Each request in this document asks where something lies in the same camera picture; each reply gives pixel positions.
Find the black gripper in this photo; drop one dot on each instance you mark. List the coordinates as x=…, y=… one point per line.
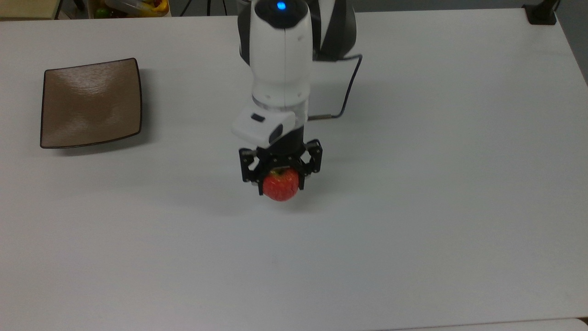
x=287, y=151

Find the red apple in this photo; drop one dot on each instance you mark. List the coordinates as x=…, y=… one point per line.
x=280, y=188

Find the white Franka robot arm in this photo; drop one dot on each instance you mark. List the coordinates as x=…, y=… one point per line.
x=280, y=59

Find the square brown ceramic plate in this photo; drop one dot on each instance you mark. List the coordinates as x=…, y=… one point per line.
x=89, y=103

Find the black tripod legs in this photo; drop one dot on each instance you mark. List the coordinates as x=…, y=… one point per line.
x=209, y=5

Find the clear container with fruit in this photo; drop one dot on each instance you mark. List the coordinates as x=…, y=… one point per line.
x=133, y=7

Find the black clamp stand base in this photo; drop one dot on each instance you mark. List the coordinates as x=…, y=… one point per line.
x=539, y=16

